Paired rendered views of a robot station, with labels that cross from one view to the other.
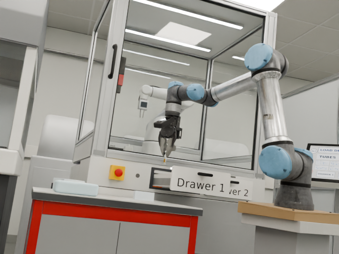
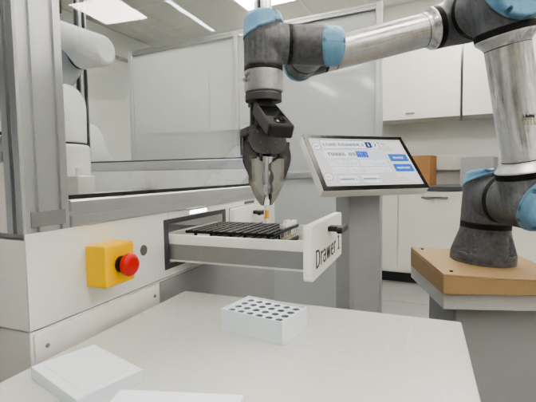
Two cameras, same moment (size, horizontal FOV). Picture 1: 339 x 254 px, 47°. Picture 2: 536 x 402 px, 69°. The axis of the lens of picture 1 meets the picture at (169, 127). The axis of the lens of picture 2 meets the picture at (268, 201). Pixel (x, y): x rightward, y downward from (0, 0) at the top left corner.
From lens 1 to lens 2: 149 cm
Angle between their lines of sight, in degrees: 52
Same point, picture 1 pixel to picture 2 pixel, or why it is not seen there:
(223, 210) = not seen: hidden behind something
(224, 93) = (358, 56)
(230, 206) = not seen: hidden behind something
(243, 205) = (458, 281)
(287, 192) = (502, 243)
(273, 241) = (498, 325)
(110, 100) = (48, 34)
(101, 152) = (56, 215)
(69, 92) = not seen: outside the picture
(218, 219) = (244, 277)
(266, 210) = (514, 286)
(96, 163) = (45, 254)
